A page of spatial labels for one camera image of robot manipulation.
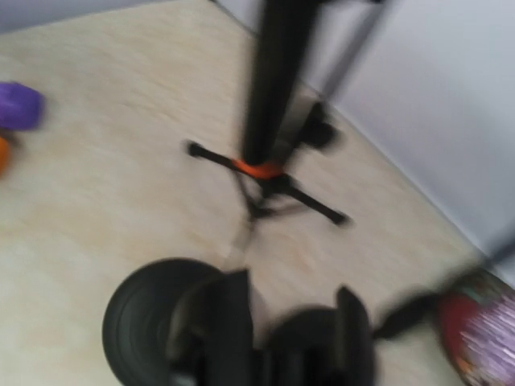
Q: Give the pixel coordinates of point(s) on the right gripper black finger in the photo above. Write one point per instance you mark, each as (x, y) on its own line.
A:
(354, 348)

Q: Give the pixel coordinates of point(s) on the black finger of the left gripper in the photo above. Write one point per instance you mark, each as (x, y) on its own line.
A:
(210, 341)

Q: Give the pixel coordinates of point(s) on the black round-base stand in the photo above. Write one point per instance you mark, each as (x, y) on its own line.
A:
(137, 318)

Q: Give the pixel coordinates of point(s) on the orange microphone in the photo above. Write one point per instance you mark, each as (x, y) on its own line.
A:
(5, 155)

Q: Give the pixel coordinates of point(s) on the purple microphone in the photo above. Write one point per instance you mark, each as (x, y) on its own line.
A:
(21, 106)

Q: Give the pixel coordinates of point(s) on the glitter silver-head microphone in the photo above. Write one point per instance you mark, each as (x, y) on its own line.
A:
(489, 344)

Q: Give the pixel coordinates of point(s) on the black tripod mic stand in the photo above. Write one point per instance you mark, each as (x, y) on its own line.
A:
(259, 184)

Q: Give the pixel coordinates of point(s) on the black microphone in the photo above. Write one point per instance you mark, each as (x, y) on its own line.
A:
(285, 29)

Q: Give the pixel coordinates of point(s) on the red floral round plate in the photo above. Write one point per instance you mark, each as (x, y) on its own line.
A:
(466, 298)

